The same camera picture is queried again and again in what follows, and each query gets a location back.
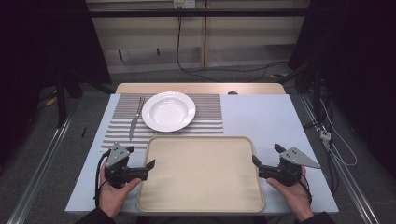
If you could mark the black curtain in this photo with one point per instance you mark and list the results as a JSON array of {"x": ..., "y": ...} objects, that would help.
[
  {"x": 46, "y": 43},
  {"x": 351, "y": 46}
]

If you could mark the black horizontal bar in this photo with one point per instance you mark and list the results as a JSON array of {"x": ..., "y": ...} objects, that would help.
[{"x": 199, "y": 12}]

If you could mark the black metal stand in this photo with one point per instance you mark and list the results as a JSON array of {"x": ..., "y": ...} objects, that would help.
[{"x": 61, "y": 99}]

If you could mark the small dark round object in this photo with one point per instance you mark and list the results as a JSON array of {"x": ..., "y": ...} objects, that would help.
[{"x": 232, "y": 92}]

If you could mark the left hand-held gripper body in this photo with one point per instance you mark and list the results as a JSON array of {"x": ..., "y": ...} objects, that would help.
[{"x": 116, "y": 155}]

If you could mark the white wall socket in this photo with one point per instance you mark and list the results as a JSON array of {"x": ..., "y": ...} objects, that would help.
[{"x": 184, "y": 3}]

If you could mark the beige plastic tray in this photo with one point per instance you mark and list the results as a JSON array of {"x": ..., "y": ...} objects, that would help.
[{"x": 200, "y": 177}]

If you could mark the grey striped placemat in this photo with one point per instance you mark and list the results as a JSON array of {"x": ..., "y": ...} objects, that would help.
[{"x": 205, "y": 105}]

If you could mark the person's right hand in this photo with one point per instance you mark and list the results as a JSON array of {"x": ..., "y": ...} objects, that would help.
[{"x": 295, "y": 197}]

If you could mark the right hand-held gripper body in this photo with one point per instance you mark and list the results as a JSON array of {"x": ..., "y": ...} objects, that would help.
[{"x": 285, "y": 172}]

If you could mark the person's left hand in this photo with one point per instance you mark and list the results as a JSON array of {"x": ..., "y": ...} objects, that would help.
[{"x": 113, "y": 197}]

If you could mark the yellow tape strip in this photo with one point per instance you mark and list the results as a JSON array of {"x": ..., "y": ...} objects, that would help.
[{"x": 279, "y": 75}]

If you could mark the white plug connector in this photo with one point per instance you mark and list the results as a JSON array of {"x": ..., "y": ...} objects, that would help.
[{"x": 325, "y": 134}]

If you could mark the white deep plate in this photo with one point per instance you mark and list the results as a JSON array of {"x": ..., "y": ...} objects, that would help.
[{"x": 168, "y": 111}]

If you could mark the metal floor rail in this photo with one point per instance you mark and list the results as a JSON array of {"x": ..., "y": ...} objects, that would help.
[
  {"x": 345, "y": 174},
  {"x": 40, "y": 168}
]

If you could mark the metal fork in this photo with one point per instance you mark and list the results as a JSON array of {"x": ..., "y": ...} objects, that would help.
[{"x": 134, "y": 123}]

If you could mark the small black floor item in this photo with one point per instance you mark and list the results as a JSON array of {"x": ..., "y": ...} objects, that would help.
[{"x": 83, "y": 132}]

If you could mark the pale blue table cover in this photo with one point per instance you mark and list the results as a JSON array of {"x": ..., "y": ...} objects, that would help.
[{"x": 267, "y": 118}]

